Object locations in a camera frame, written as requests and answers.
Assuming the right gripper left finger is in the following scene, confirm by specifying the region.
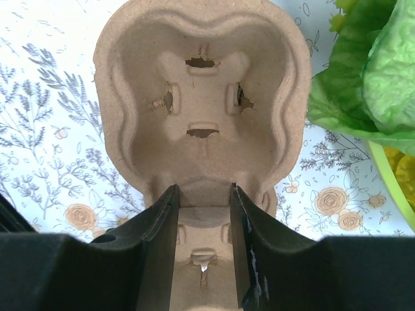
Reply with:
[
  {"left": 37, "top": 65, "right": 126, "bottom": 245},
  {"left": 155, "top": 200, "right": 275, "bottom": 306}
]
[{"left": 1, "top": 185, "right": 179, "bottom": 310}]

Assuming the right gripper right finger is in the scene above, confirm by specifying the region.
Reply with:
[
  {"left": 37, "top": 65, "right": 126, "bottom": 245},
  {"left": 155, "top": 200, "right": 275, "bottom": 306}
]
[{"left": 230, "top": 185, "right": 414, "bottom": 310}]

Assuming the cardboard cup carrier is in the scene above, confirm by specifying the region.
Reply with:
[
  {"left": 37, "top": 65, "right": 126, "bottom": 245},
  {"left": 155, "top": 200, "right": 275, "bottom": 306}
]
[{"left": 93, "top": 1, "right": 312, "bottom": 310}]

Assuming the green plastic basket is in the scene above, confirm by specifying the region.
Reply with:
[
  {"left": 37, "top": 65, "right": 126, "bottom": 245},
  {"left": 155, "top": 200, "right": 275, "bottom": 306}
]
[{"left": 366, "top": 141, "right": 414, "bottom": 231}]

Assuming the toy yellow leaf vegetable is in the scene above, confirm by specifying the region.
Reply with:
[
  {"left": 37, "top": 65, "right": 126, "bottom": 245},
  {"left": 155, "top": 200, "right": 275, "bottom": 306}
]
[{"left": 383, "top": 147, "right": 415, "bottom": 208}]

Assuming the toy napa cabbage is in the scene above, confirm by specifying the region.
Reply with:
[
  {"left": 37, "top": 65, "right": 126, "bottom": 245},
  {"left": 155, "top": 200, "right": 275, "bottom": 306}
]
[{"left": 307, "top": 0, "right": 414, "bottom": 155}]

